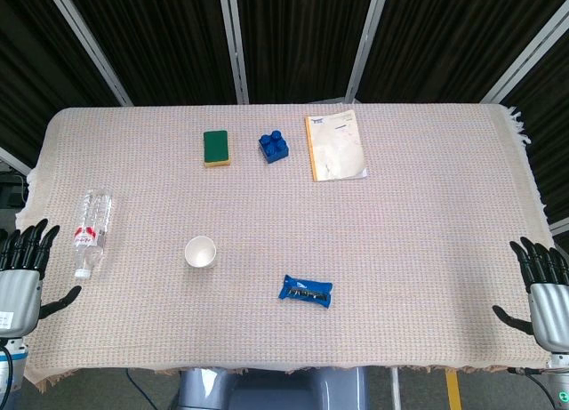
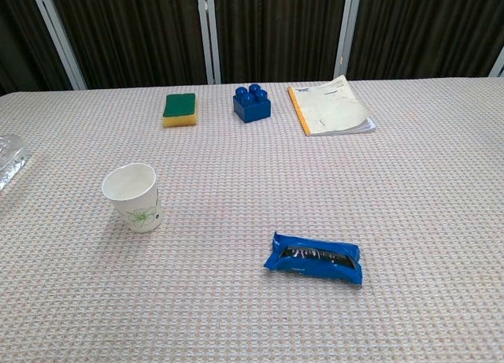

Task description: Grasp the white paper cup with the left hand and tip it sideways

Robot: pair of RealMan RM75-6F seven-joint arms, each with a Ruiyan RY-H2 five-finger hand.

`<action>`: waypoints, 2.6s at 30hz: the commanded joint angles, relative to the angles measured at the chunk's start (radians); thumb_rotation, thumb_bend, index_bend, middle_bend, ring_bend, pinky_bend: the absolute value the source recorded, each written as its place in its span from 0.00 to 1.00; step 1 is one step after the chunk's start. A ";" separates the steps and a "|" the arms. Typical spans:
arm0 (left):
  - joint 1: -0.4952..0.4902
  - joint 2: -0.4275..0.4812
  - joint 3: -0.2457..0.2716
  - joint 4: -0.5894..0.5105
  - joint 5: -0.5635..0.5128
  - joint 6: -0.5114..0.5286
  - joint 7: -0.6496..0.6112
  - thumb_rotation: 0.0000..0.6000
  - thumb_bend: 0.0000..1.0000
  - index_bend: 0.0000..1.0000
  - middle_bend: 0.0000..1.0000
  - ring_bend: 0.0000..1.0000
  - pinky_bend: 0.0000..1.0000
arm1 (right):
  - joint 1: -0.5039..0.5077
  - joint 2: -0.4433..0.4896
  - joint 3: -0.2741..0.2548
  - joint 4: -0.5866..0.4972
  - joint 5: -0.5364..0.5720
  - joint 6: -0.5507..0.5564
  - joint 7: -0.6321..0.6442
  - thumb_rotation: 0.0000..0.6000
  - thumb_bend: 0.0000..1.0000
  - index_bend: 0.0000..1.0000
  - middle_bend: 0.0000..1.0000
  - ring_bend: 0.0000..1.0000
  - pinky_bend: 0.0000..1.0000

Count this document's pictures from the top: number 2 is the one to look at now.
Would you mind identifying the white paper cup green flower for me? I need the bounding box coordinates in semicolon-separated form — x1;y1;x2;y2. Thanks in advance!
102;162;163;234

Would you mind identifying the checkered pink tablecloth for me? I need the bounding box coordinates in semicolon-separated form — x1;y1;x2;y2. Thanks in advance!
0;76;504;363

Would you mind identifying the blue toy building block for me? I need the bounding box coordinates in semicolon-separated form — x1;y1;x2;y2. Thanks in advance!
232;83;272;124

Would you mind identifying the yellow sponge green scouring pad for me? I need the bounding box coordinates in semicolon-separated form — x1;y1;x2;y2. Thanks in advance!
162;92;198;128

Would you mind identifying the cream notebook yellow spine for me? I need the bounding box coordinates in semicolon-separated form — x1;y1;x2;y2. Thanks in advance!
287;74;376;137

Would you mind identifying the blue snack packet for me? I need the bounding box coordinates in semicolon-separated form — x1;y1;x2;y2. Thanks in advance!
263;231;365;290

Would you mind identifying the clear plastic bag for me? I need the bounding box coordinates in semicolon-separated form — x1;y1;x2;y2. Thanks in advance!
0;134;32;191

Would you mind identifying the grey partition frame post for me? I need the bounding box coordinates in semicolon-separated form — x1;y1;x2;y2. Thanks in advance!
28;0;87;91
195;0;221;85
487;46;504;79
332;0;363;80

